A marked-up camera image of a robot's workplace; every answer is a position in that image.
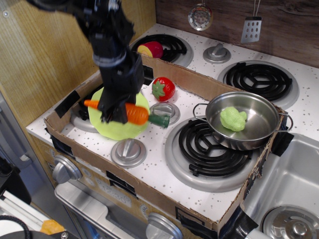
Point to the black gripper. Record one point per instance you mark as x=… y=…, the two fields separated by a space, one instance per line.
x=121 y=84

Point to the orange toy carrot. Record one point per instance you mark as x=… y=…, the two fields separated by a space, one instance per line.
x=136 y=115

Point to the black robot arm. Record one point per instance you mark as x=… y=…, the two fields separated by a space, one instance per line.
x=106 y=27

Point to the light green plastic plate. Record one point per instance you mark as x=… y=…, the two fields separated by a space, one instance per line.
x=115 y=130

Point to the front left black burner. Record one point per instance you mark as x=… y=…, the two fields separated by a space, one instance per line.
x=80 y=116

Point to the black burner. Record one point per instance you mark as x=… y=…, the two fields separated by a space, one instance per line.
x=196 y=159
x=268 y=80
x=80 y=116
x=175 y=49

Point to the silver front stove knob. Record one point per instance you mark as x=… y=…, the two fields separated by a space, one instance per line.
x=128 y=153

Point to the silver stove knob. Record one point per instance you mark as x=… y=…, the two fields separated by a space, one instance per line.
x=166 y=109
x=128 y=153
x=217 y=54

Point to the silver middle stove knob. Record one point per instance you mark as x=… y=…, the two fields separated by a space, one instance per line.
x=166 y=109

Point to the red toy strawberry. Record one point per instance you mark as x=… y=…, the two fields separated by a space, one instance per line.
x=163 y=89

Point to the brown cardboard fence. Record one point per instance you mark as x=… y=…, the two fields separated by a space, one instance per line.
x=152 y=181

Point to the red yellow toy fruit half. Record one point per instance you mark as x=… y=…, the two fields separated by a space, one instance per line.
x=153 y=49

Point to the left silver oven dial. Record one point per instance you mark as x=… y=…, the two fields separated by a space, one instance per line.
x=65 y=170

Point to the silver oven dial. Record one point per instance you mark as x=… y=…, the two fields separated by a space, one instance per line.
x=159 y=227
x=65 y=170

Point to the oven clock display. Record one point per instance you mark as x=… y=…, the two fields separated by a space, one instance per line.
x=113 y=192

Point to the back left black burner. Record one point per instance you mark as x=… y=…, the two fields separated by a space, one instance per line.
x=175 y=49

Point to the front right black burner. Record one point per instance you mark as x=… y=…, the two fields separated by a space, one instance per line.
x=196 y=159

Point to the green toy lettuce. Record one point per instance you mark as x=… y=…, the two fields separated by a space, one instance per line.
x=232 y=119

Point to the silver back stove knob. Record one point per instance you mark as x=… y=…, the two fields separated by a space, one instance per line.
x=217 y=54

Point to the right silver oven dial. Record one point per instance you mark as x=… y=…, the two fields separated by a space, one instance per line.
x=159 y=227

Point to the stainless steel pan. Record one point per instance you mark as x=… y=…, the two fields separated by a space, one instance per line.
x=263 y=120

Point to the black device left edge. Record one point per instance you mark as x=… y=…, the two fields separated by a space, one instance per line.
x=11 y=181

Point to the hanging metal strainer ladle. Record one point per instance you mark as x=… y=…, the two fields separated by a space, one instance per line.
x=200 y=17

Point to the orange object bottom left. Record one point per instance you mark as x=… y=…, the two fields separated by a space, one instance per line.
x=50 y=227

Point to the back right black burner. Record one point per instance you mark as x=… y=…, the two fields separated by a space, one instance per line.
x=268 y=80

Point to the hanging metal spatula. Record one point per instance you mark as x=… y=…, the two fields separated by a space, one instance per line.
x=252 y=26

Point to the silver sink basin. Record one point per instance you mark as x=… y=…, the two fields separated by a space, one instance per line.
x=289 y=179

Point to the silver sink drain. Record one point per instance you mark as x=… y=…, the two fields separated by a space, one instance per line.
x=290 y=222

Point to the silver oven door handle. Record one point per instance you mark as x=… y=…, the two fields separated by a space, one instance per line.
x=101 y=220

